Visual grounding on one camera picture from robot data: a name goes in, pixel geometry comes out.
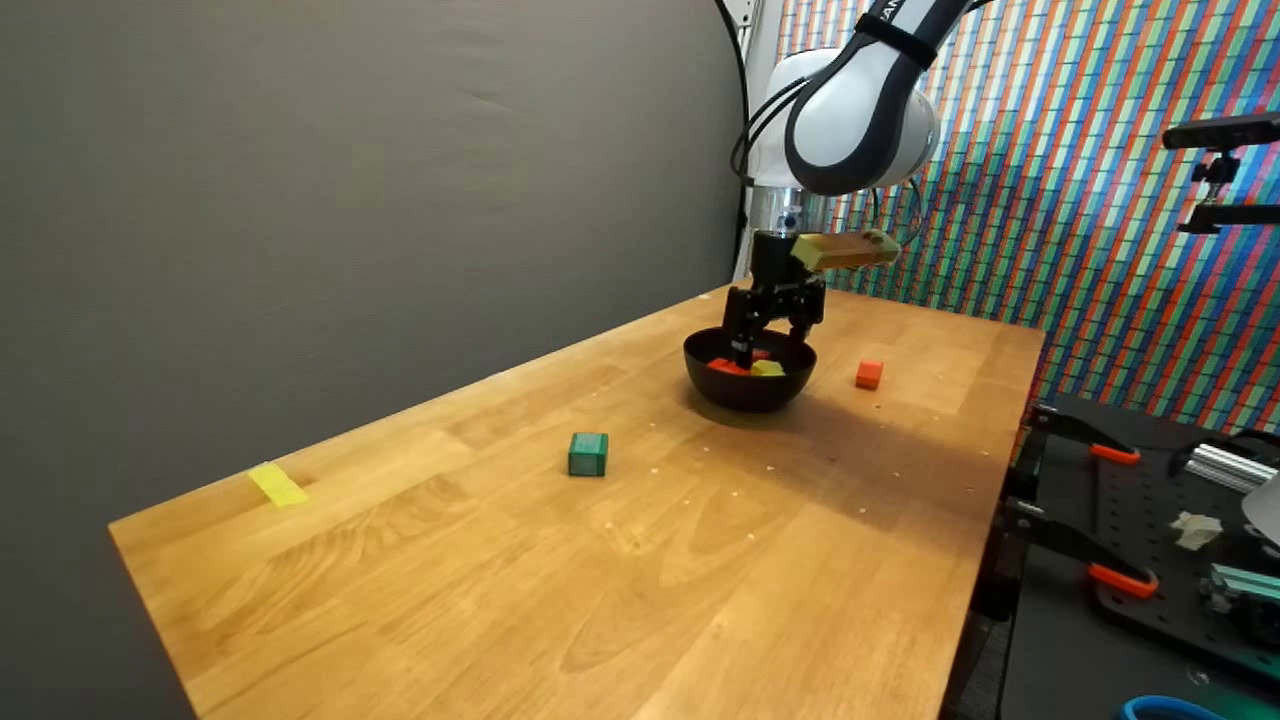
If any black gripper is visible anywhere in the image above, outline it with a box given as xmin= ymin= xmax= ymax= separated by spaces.
xmin=724 ymin=234 xmax=824 ymax=368

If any black bowl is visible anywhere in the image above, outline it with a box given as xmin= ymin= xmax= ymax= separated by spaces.
xmin=683 ymin=328 xmax=817 ymax=413

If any orange wooden block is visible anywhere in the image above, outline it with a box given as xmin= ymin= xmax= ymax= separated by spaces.
xmin=857 ymin=360 xmax=882 ymax=394

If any green wooden block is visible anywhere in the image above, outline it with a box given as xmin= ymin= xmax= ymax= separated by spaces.
xmin=569 ymin=431 xmax=608 ymax=478

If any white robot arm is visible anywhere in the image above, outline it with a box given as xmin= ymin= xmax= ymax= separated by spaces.
xmin=724 ymin=0 xmax=973 ymax=368

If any yellow wooden block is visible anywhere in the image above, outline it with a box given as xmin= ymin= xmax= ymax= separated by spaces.
xmin=751 ymin=360 xmax=786 ymax=382

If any red wooden block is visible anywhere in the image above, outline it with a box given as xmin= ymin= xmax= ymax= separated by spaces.
xmin=702 ymin=357 xmax=748 ymax=377

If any black perforated tool board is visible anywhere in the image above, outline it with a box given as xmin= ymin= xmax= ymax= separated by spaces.
xmin=1036 ymin=404 xmax=1280 ymax=690

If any yellow tape strip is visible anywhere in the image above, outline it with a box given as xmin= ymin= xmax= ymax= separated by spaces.
xmin=246 ymin=463 xmax=307 ymax=509

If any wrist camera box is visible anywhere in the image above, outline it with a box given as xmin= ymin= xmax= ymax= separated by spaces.
xmin=792 ymin=230 xmax=900 ymax=272

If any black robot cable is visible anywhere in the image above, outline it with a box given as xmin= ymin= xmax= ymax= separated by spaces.
xmin=726 ymin=77 xmax=804 ymax=184

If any black clamp orange handle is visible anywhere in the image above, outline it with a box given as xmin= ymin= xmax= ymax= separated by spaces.
xmin=1033 ymin=404 xmax=1142 ymax=469

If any black camera stand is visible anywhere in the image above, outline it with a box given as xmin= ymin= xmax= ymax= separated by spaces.
xmin=1159 ymin=113 xmax=1280 ymax=234

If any blue scissors handle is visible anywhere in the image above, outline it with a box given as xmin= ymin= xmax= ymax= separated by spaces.
xmin=1114 ymin=695 xmax=1225 ymax=720

